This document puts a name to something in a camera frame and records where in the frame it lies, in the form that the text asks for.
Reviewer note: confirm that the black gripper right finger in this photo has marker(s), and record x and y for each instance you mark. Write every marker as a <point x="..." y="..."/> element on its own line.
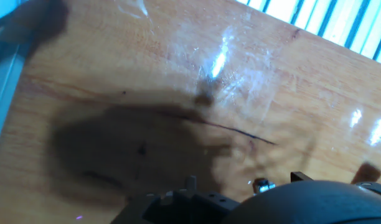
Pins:
<point x="377" y="189"/>

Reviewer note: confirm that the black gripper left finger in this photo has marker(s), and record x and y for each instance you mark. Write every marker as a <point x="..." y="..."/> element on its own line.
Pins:
<point x="184" y="208"/>

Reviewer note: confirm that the metal lever dark red knob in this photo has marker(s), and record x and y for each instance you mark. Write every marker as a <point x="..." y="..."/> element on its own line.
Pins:
<point x="263" y="185"/>

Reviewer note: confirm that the glossy wooden board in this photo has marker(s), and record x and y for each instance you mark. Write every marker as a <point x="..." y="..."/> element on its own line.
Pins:
<point x="147" y="77"/>

